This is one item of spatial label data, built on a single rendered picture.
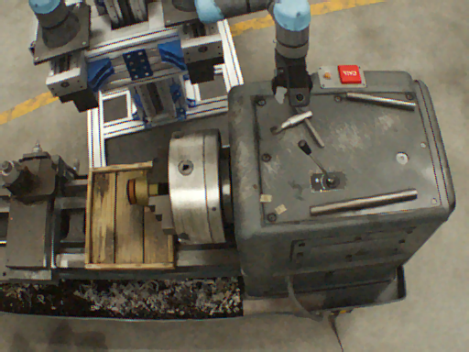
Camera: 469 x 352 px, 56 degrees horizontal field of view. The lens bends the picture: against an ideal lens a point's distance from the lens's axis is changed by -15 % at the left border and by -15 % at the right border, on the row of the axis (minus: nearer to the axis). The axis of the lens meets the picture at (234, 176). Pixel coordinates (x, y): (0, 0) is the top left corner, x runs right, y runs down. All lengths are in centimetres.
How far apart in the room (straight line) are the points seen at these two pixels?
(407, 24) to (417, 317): 192
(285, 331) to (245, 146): 130
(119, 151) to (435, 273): 174
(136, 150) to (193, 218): 128
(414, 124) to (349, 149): 21
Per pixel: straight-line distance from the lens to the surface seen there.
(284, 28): 104
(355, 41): 316
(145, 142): 254
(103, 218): 168
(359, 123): 132
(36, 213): 169
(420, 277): 255
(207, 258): 158
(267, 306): 186
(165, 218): 137
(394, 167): 128
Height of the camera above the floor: 238
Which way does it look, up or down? 65 degrees down
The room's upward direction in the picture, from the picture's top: 9 degrees counter-clockwise
